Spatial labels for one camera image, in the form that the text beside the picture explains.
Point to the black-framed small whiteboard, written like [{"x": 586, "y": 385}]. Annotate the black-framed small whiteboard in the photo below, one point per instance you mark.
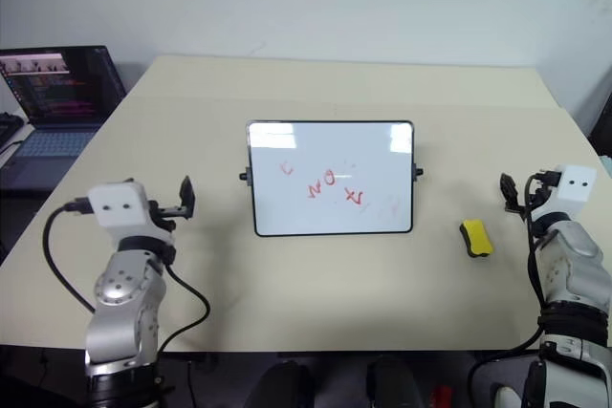
[{"x": 330, "y": 178}]

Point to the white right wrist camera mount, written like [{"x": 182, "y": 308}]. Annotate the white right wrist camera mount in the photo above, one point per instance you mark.
[{"x": 576, "y": 188}]

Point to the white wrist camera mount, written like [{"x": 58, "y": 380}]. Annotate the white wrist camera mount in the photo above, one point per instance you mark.
[
  {"x": 117, "y": 209},
  {"x": 576, "y": 188}
]

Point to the open blue laptop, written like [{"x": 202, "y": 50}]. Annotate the open blue laptop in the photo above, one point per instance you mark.
[{"x": 57, "y": 92}]

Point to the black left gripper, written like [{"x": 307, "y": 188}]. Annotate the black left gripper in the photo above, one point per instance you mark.
[{"x": 161, "y": 220}]

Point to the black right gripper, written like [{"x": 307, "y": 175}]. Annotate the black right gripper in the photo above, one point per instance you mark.
[{"x": 539, "y": 188}]

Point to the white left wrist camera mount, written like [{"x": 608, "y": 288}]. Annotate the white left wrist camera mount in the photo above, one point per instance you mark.
[{"x": 117, "y": 209}]

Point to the yellow and black eraser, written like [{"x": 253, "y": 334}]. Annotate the yellow and black eraser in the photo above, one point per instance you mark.
[{"x": 476, "y": 236}]

